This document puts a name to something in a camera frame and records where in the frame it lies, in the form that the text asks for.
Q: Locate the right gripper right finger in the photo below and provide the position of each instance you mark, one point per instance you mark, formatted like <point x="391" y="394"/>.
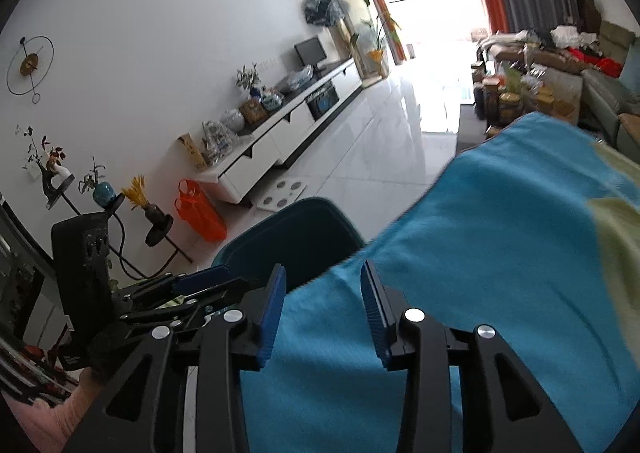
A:
<point x="504" y="408"/>

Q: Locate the small black monitor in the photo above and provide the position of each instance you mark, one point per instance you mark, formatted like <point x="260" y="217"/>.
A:
<point x="310" y="52"/>

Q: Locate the green sectional sofa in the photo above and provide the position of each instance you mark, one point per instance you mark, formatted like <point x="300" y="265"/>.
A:
<point x="589" y="79"/>

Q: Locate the teal trash bin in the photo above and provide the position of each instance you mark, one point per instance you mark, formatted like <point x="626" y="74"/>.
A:
<point x="307" y="238"/>

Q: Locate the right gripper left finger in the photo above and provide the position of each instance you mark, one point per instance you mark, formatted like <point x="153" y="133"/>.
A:
<point x="141" y="408"/>

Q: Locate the white black tv cabinet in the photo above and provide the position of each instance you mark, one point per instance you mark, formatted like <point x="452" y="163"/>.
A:
<point x="279" y="139"/>

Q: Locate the round wall clock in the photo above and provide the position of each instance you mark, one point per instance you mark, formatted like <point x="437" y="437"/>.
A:
<point x="29" y="66"/>

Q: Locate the cluttered coffee table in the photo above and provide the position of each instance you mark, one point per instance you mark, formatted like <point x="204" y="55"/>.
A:
<point x="499" y="100"/>

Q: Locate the pink sleeve left forearm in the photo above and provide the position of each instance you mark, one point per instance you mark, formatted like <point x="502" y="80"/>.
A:
<point x="47" y="429"/>

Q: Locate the white bathroom scale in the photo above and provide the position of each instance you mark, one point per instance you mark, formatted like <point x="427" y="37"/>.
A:
<point x="281" y="194"/>

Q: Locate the blue floral table cloth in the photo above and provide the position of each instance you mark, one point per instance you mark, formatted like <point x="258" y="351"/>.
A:
<point x="534" y="232"/>

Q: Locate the orange plastic bag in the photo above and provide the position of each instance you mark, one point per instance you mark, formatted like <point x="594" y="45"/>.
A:
<point x="194" y="207"/>

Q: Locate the tall green potted plant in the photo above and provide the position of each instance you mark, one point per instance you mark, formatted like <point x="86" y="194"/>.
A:
<point x="376" y="48"/>

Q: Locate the white standing air conditioner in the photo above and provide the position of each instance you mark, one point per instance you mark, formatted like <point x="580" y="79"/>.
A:
<point x="358" y="35"/>

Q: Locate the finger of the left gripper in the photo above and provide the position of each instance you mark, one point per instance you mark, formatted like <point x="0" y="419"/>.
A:
<point x="189" y="284"/>

